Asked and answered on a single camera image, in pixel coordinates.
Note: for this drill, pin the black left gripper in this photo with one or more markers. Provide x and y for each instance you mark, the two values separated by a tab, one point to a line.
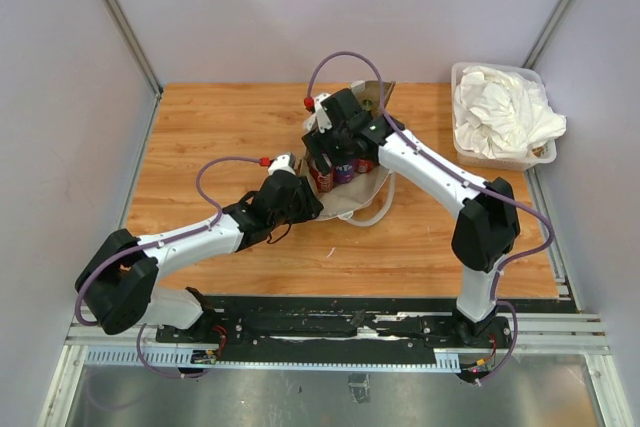
310	205

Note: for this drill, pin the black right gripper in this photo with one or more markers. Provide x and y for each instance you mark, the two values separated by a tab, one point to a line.
318	142

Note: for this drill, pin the red coke can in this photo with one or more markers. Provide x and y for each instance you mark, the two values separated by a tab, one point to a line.
324	181
362	166

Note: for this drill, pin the pink patterned canvas bag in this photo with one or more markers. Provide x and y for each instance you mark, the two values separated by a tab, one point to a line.
343	200

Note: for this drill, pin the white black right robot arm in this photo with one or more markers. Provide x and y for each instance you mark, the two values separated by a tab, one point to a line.
487	225

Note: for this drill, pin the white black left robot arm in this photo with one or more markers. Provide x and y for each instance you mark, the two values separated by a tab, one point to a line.
119	284

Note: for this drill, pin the purple fanta can front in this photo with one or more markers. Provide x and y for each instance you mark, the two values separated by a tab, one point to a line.
345	173

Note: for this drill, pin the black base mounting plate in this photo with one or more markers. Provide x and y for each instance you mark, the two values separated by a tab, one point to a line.
359	328

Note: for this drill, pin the white crumpled cloth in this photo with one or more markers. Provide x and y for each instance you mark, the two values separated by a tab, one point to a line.
510	112

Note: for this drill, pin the white plastic basket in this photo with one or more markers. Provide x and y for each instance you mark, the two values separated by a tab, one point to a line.
500	112

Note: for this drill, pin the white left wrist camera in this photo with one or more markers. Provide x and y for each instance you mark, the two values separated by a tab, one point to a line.
284	162

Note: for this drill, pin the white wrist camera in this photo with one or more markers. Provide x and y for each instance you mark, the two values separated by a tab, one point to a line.
318	118
284	162

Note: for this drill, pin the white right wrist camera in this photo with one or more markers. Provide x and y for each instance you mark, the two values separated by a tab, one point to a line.
318	118

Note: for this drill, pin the white slotted cable duct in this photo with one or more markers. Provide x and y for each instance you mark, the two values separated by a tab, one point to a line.
189	358

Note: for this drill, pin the aluminium frame rail left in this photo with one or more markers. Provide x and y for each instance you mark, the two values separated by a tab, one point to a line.
134	46

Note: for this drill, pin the aluminium frame rail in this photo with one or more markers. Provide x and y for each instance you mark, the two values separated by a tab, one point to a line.
134	46
549	30

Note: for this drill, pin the aluminium frame rail right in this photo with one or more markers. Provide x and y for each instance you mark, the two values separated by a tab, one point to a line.
549	30

